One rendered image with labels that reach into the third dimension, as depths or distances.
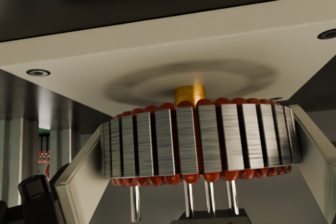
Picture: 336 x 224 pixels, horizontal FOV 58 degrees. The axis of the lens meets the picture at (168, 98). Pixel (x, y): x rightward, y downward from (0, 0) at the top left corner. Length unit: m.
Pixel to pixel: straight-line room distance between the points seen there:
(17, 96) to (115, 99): 0.08
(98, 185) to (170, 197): 0.27
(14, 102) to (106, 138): 0.13
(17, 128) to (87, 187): 0.18
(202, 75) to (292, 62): 0.05
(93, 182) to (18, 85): 0.08
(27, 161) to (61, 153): 0.10
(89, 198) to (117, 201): 0.29
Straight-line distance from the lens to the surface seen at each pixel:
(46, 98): 0.25
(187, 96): 0.18
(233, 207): 0.33
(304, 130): 0.17
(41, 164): 1.71
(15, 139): 0.33
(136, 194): 0.27
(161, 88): 0.18
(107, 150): 0.16
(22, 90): 0.23
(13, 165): 0.33
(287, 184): 0.44
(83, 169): 0.16
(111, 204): 0.46
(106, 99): 0.20
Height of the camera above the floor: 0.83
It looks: 13 degrees down
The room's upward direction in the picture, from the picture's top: 176 degrees clockwise
